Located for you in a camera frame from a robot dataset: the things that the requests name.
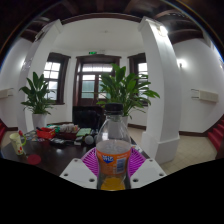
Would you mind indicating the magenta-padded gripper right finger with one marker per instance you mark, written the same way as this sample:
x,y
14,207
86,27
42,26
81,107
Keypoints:
x,y
148,171

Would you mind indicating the flat round red coaster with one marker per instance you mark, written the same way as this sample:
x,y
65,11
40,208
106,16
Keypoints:
x,y
34,159

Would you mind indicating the dark wooden double door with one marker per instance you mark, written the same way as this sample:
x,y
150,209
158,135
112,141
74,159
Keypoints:
x,y
88,86

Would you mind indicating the grey round headphones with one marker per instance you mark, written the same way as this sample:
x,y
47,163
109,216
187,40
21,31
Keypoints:
x,y
89,139

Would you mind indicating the red carpeted staircase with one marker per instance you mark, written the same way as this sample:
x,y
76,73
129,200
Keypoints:
x,y
216,133
2,130

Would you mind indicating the orange drink plastic bottle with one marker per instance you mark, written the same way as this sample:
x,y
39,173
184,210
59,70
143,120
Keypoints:
x,y
113,156

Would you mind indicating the green exit sign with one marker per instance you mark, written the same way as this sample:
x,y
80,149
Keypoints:
x,y
92,52

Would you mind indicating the green flat pad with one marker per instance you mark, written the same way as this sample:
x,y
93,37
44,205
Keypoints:
x,y
84,132

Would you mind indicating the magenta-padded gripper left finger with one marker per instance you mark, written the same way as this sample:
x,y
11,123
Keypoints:
x,y
76,171

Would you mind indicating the pale yellow printed mug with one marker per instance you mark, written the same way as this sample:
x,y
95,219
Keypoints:
x,y
17,144

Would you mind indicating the flat black device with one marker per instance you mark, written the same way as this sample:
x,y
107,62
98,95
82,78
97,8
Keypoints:
x,y
57,141

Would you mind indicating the black chair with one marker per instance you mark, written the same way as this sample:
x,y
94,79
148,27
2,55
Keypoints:
x,y
86,116

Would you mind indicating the red plastic box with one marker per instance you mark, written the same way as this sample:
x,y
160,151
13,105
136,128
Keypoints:
x,y
46,133

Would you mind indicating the potted green leafy plant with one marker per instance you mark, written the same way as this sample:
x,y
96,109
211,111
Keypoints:
x,y
123,90
37,96

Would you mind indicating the dark framed window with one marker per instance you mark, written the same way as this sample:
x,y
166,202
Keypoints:
x,y
52,71
142,68

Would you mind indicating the glowing wall lamp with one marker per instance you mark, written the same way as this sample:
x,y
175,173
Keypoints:
x,y
181,63

